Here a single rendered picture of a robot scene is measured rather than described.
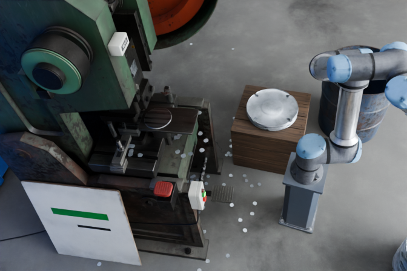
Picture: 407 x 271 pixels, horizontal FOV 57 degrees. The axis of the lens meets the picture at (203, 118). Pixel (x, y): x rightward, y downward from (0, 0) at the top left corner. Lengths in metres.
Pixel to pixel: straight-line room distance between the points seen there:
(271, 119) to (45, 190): 1.22
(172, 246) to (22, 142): 0.99
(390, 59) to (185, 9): 0.89
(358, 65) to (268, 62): 2.01
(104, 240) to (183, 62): 1.62
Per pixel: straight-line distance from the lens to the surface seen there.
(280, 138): 2.11
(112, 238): 2.07
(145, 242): 2.23
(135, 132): 1.69
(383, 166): 2.54
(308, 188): 1.83
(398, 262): 2.16
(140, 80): 1.58
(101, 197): 1.83
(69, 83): 1.18
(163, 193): 1.48
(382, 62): 1.11
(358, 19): 3.58
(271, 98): 2.25
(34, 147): 1.69
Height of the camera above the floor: 2.02
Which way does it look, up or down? 49 degrees down
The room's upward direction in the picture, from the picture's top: 9 degrees counter-clockwise
